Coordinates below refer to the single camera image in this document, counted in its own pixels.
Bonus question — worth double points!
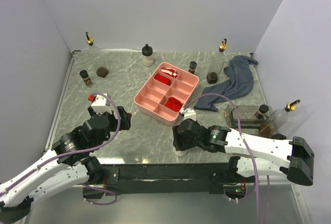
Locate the purple cable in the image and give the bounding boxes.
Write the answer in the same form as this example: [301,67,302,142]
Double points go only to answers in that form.
[185,93,271,224]
[0,93,122,198]

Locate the oil bottle gold spout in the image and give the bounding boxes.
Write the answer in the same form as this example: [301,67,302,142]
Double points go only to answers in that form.
[257,99,301,136]

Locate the salt jar black lid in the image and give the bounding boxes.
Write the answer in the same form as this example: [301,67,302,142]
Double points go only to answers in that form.
[174,150,187,157]
[142,44,154,67]

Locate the back right oil bottle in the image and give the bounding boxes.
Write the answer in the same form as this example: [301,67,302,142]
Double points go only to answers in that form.
[206,38,227,84]

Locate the pink divided tray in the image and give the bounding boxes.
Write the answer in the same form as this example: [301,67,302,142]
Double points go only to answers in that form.
[134,62,200,126]

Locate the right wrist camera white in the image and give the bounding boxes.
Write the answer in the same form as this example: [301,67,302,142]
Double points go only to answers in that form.
[179,108,197,121]

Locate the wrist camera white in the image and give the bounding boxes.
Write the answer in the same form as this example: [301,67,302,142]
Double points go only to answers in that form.
[179,108,197,121]
[88,94,111,114]

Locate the red folded cloth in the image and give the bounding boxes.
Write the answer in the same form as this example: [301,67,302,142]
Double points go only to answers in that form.
[154,74,171,86]

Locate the red knitted cloth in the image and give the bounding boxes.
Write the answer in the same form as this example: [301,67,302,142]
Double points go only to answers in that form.
[164,97,183,112]

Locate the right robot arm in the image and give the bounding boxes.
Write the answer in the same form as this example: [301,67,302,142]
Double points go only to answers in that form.
[172,119,314,186]

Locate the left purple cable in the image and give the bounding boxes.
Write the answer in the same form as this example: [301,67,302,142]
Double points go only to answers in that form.
[0,93,122,198]

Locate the black table front rail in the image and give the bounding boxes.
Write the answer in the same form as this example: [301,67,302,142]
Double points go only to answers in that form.
[82,163,249,199]

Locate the red white striped cloth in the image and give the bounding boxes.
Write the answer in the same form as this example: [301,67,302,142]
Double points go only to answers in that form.
[160,68,178,78]

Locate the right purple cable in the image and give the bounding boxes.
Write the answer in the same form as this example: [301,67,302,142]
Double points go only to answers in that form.
[185,93,271,224]

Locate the back left oil bottle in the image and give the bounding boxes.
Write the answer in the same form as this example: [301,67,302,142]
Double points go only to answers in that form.
[85,32,109,78]

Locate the clear acrylic organizer rack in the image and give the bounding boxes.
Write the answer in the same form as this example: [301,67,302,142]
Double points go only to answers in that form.
[224,105,273,136]

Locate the spice shaker black cap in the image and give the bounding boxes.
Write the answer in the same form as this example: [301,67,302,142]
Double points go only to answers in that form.
[253,104,269,120]
[188,61,197,74]

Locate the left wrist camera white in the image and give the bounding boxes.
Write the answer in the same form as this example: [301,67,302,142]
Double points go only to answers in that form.
[88,94,111,114]

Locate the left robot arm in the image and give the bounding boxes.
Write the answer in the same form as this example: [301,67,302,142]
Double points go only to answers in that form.
[1,106,132,223]

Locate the blue grey towel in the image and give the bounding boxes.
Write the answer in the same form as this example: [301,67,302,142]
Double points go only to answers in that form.
[194,55,258,112]

